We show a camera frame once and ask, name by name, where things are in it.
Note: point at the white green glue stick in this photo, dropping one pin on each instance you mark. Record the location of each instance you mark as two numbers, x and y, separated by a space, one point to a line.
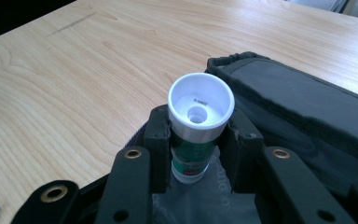
200 105

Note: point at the dark grey pencil case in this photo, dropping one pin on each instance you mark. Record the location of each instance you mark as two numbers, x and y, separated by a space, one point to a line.
307 102

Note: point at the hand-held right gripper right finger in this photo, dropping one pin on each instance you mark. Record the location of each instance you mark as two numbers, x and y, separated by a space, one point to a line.
244 146

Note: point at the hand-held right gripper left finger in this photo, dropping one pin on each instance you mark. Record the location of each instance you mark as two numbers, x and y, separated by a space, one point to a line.
157 146

